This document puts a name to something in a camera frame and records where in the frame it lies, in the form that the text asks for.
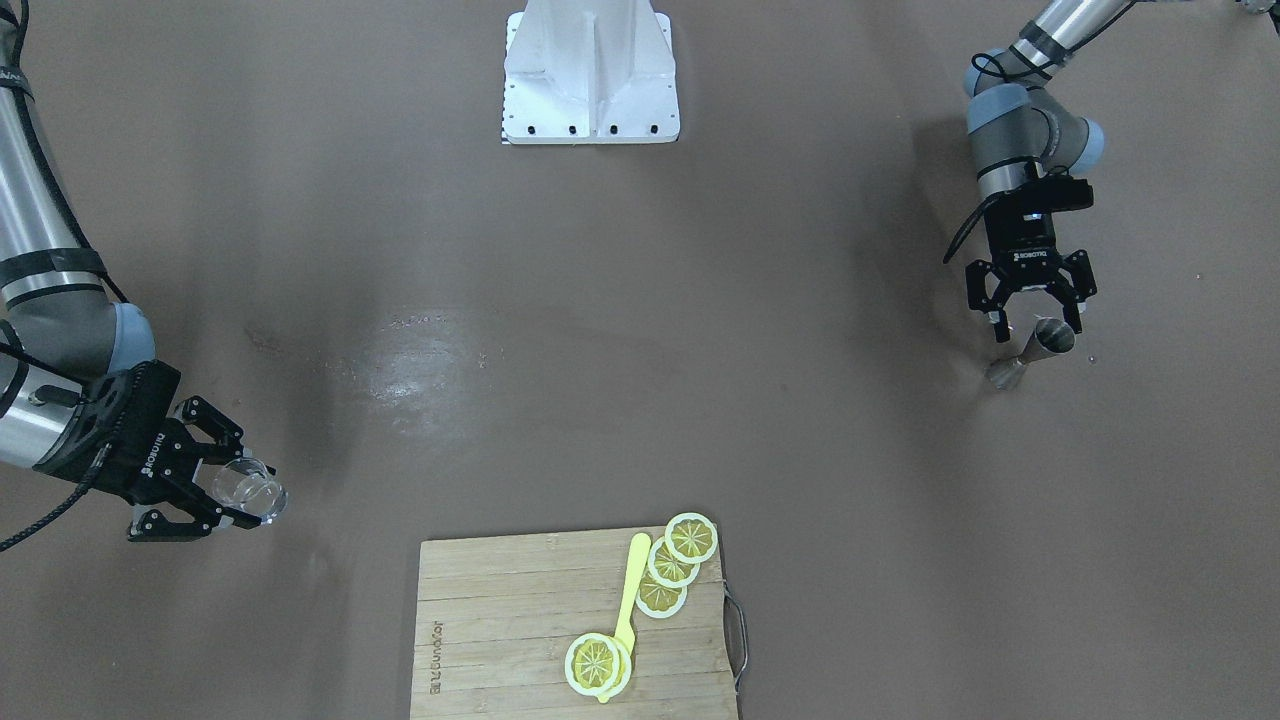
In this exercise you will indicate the lemon slice near spoon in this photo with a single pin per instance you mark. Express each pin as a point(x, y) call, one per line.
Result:
point(659, 601)

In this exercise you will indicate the lemon slice outer end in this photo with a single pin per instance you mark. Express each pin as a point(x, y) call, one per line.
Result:
point(692, 537)

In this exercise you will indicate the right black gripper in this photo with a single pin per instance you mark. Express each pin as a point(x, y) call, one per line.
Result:
point(143, 452)

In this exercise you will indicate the clear glass cup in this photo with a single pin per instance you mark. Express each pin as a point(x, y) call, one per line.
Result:
point(249, 485)

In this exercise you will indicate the yellow plastic spoon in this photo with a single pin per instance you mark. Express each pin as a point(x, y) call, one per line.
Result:
point(624, 636)

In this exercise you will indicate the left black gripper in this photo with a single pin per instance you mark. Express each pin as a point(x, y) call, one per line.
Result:
point(1027, 249)

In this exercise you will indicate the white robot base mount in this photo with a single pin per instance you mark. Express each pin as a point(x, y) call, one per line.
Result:
point(589, 72)

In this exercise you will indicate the lemon slice on spoon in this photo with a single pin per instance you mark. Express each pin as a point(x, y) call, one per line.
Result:
point(597, 666)

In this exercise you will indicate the steel jigger measuring cup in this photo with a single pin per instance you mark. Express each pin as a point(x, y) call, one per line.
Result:
point(1051, 337)

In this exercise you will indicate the wooden cutting board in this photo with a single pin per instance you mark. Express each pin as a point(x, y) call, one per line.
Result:
point(496, 616)

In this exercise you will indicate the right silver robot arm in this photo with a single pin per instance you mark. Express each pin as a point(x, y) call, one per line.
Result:
point(65, 322)

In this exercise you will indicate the lemon slice middle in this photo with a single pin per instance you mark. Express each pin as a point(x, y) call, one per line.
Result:
point(664, 567)

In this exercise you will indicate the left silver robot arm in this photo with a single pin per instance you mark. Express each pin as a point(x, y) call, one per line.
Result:
point(1031, 155)

